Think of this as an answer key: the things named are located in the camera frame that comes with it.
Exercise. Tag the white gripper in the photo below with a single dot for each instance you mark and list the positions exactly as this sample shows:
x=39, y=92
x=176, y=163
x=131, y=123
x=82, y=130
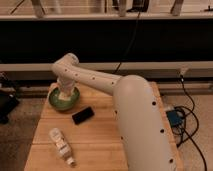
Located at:
x=65, y=86

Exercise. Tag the white sponge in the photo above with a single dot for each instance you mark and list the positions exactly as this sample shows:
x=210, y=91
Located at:
x=63, y=97

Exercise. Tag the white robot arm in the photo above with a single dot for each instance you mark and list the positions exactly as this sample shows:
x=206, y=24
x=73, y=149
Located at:
x=140, y=123

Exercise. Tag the green ceramic bowl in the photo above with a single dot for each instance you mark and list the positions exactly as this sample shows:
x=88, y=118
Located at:
x=63, y=104

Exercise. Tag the black smartphone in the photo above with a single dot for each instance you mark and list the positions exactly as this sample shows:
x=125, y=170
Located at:
x=83, y=115

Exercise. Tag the black object at left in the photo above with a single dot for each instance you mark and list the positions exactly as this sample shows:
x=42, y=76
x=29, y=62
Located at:
x=8, y=101

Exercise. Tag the white plastic bottle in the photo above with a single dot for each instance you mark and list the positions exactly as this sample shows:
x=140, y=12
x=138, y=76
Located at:
x=62, y=146

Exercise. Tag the blue power box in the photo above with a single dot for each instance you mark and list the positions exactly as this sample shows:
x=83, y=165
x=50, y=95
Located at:
x=174, y=118

